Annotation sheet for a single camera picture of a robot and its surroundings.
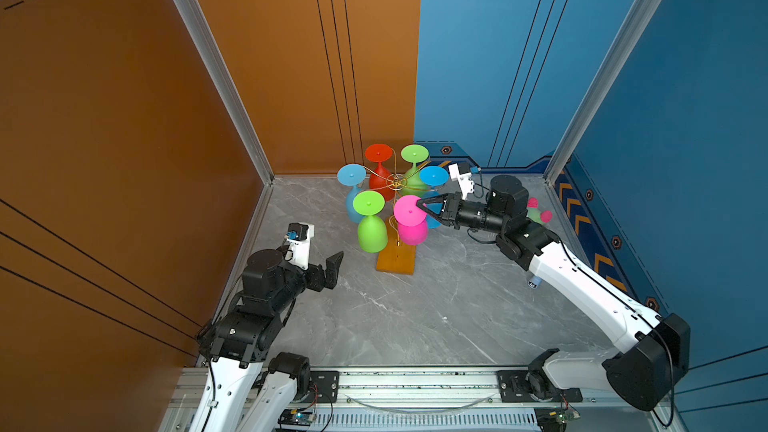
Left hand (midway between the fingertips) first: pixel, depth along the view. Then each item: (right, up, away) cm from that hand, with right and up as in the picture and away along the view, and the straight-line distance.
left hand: (324, 246), depth 69 cm
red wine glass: (+13, +17, +18) cm, 28 cm away
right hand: (+21, +9, -3) cm, 23 cm away
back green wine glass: (+22, +23, +10) cm, 33 cm away
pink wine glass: (+20, +6, -3) cm, 22 cm away
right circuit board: (+55, -41, +1) cm, 68 cm away
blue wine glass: (+26, +17, +5) cm, 31 cm away
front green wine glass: (+11, +3, +5) cm, 12 cm away
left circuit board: (-8, -41, +2) cm, 42 cm away
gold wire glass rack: (+17, +15, +6) cm, 24 cm away
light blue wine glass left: (+6, +18, +6) cm, 19 cm away
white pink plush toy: (+67, +5, +30) cm, 74 cm away
